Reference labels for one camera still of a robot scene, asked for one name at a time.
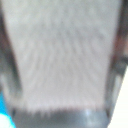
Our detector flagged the gripper left finger with blue tip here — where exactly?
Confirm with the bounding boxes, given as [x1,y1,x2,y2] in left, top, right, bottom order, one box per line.
[0,0,22,128]

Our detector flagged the black air fryer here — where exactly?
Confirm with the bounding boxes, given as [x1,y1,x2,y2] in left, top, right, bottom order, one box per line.
[3,0,123,128]

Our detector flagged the gripper right finger with blue tip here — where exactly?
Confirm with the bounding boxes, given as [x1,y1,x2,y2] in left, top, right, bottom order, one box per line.
[105,0,128,128]

